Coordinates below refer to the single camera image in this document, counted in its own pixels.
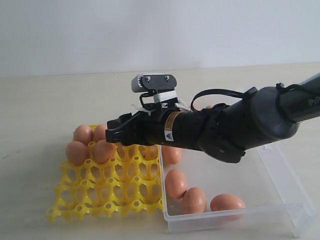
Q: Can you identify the clear plastic container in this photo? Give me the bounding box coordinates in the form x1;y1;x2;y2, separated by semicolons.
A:
159;104;318;238

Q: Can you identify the brown egg left lower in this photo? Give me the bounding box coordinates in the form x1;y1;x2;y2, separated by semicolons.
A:
161;146;182;165

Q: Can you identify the brown egg placed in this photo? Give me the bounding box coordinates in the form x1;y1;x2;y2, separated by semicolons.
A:
93;140;114;164
73;124;94;146
65;141;90;166
93;124;107;142

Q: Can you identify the brown egg front middle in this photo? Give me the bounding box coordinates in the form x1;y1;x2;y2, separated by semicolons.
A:
209;193;246;212

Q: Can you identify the brown egg front bottom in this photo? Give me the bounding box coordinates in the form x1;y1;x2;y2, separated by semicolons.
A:
181;187;207;214

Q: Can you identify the yellow plastic egg tray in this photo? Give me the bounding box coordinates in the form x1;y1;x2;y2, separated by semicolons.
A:
46;139;164;222

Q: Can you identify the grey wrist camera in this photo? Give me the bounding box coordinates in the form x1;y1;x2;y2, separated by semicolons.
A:
131;73;177;93

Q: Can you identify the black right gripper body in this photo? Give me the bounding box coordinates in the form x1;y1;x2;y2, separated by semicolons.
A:
128;111;180;147

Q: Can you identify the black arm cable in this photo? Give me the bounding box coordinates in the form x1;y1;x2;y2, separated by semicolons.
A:
189;83;320;112

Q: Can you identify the brown egg front left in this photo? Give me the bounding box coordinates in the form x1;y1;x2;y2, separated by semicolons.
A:
165;169;188;200

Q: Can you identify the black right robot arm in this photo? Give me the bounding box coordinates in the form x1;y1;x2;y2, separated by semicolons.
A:
105;73;320;163

